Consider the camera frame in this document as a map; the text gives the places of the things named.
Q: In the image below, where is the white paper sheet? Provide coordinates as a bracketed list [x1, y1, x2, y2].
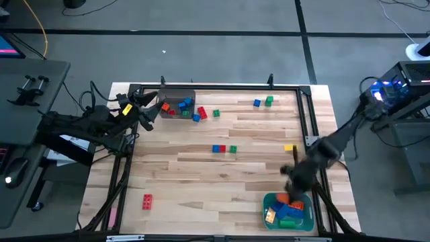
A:
[46, 134, 97, 166]

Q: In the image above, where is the grey computer stand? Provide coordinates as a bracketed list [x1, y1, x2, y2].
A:
[371, 100, 430, 196]

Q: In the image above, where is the black aluminium table frame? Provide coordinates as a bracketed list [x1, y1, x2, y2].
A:
[114, 83, 325, 236]

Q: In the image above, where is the computer monitor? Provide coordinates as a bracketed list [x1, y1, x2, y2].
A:
[0, 33, 26, 60]

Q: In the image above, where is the black cable bundle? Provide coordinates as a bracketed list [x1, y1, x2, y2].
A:
[310, 181, 360, 236]
[83, 154, 134, 233]

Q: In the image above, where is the teal plastic bin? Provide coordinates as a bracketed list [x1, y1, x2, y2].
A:
[262, 191, 316, 232]

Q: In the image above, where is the white cable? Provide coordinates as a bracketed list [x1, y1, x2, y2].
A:
[378, 0, 417, 44]

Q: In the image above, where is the grey plastic bin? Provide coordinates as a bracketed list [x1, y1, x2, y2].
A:
[157, 87, 197, 120]

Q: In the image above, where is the black floor cable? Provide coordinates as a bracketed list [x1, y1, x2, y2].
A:
[62, 0, 119, 17]

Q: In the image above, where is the grey side table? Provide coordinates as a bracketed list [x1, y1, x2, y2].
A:
[0, 58, 71, 229]

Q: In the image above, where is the black round base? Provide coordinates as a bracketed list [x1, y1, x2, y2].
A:
[63, 0, 87, 9]

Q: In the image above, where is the white round base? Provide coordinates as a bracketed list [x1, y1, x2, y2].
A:
[405, 35, 430, 61]

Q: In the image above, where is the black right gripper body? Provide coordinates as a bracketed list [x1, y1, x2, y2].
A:
[279, 157, 324, 200]

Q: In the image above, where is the black computer mouse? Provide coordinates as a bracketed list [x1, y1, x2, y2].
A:
[3, 157, 30, 190]

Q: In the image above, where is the yellow cable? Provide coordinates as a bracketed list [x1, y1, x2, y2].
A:
[21, 0, 49, 58]

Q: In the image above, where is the black clamp tool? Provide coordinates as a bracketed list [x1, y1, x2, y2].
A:
[6, 75, 50, 108]

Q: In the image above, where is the silver metal bracket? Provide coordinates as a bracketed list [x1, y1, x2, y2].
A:
[106, 235, 145, 242]

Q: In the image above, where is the black lit computer tower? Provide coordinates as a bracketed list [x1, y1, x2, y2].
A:
[358, 60, 430, 118]

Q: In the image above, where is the black side table cable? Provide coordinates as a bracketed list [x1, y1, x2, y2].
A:
[62, 81, 97, 114]

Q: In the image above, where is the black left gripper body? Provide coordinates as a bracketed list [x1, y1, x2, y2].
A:
[115, 93, 154, 132]

